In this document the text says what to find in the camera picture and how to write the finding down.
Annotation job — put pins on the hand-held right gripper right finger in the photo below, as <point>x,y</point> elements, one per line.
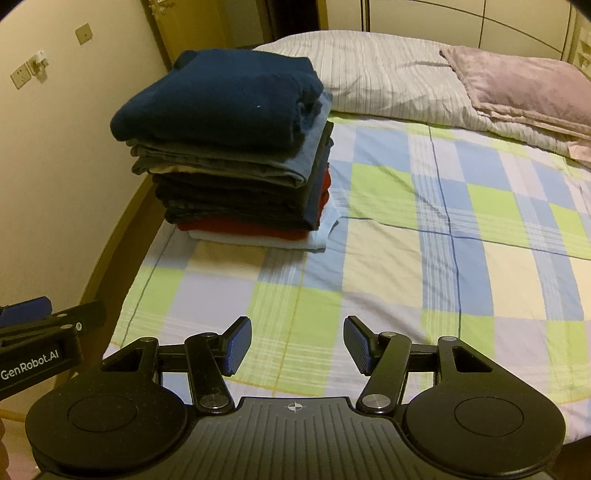
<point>358,346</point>

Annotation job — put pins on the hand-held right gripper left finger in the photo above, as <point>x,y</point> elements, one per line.
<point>238,346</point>

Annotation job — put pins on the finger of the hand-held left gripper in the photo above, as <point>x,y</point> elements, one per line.
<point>23,310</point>
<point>87,314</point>

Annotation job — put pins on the navy blue knit sweater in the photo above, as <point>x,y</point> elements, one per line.
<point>217,101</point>

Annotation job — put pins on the checkered bed sheet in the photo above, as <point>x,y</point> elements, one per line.
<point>415,258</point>

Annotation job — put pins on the white folded garment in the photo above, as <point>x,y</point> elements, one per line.
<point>314,240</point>

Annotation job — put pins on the red folded garment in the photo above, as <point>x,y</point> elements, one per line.
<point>240,228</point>

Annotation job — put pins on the dark charcoal folded garment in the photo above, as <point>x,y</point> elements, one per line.
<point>231,203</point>

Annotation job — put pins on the grey folded garment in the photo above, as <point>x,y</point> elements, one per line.
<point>240,164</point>

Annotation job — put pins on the grey striped pillow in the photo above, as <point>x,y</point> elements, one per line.
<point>383,78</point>

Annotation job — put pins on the wooden room door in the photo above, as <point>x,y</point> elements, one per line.
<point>184,27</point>

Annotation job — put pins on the pink fleece blanket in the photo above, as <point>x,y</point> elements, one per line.
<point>521,87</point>

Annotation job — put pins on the cream sliding door wardrobe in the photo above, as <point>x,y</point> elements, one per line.
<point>415,14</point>

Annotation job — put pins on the wooden bed frame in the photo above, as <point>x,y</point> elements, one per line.
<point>124,221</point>

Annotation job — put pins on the wall power socket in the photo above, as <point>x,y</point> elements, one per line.
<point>21,77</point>

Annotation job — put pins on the white wall plug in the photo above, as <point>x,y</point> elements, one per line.
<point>39,61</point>

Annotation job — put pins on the wall light switch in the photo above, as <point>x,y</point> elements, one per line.
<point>84,33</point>

